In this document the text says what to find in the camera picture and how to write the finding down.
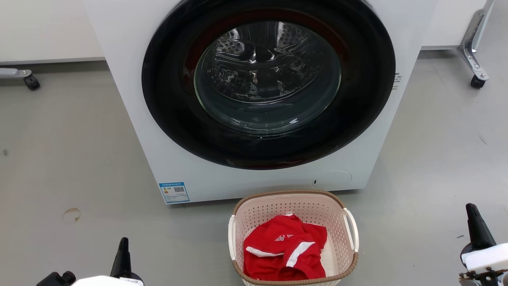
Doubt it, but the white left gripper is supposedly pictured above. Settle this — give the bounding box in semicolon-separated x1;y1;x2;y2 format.
71;238;144;286

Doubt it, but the round black washing machine door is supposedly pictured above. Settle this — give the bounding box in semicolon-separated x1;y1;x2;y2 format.
142;0;396;170

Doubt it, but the grey metal leg with caster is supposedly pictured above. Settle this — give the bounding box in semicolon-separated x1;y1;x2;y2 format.
0;68;40;91
457;0;496;89

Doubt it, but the beige perforated plastic laundry basket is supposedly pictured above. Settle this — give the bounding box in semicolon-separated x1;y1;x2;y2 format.
228;189;359;286

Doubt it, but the white partition panel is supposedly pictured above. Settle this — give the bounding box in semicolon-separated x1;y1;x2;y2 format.
0;0;106;65
421;0;489;50

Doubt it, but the white front-load washing machine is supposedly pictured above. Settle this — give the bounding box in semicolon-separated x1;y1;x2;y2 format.
82;0;437;205

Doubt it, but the red shirt with white stripes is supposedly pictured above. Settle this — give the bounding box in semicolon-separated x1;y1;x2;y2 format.
243;214;327;281

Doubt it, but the blue energy label sticker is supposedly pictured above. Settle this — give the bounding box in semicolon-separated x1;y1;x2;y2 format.
159;182;190;204

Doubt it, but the round white filter cover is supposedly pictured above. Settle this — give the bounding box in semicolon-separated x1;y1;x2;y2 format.
322;171;352;189

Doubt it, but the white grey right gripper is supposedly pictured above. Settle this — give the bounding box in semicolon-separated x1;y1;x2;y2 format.
460;203;508;286

